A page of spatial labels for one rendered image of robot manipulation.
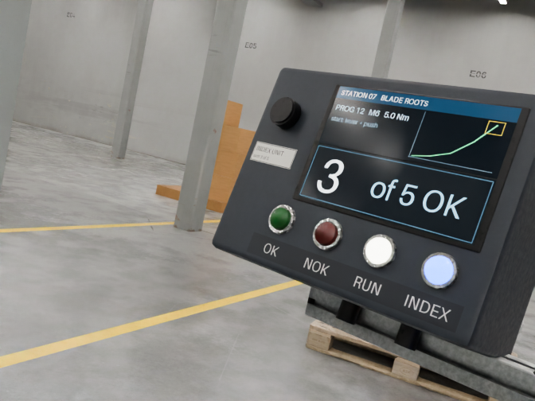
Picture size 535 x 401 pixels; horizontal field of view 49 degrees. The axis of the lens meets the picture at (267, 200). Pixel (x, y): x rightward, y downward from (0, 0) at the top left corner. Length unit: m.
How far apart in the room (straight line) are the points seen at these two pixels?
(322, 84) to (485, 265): 0.22
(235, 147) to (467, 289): 8.05
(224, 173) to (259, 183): 8.00
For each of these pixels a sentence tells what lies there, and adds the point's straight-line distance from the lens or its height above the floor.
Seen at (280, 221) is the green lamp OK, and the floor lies 1.12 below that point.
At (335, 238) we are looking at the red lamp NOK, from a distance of 0.48.
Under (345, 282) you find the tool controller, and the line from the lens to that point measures 0.47.
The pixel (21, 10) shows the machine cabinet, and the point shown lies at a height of 1.91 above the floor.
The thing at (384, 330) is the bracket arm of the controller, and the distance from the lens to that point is 0.55.
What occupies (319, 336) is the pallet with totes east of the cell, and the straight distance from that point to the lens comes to 3.62.
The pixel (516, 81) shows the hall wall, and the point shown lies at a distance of 13.24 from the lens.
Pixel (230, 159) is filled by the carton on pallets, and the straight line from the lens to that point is 8.52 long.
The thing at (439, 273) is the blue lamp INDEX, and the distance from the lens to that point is 0.44.
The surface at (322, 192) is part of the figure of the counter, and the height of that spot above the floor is 1.15.
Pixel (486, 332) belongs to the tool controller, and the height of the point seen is 1.08.
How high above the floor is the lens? 1.18
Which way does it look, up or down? 6 degrees down
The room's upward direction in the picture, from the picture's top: 12 degrees clockwise
